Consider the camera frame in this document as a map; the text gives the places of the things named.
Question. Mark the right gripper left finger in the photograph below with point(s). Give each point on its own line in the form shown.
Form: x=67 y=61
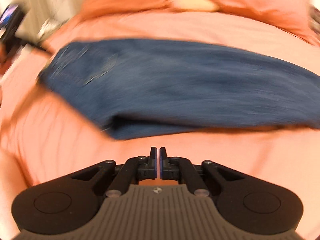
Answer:
x=147 y=165

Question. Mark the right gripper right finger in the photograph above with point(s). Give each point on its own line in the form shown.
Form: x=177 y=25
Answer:
x=169 y=166

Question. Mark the blue denim jeans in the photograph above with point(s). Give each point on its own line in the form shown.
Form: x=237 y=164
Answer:
x=134 y=88

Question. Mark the orange bed sheet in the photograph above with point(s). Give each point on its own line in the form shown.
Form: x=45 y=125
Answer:
x=42 y=138

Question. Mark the small yellow cushion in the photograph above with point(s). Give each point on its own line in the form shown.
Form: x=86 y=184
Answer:
x=194 y=6

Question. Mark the right orange pillow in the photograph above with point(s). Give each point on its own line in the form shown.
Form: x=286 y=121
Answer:
x=291 y=16

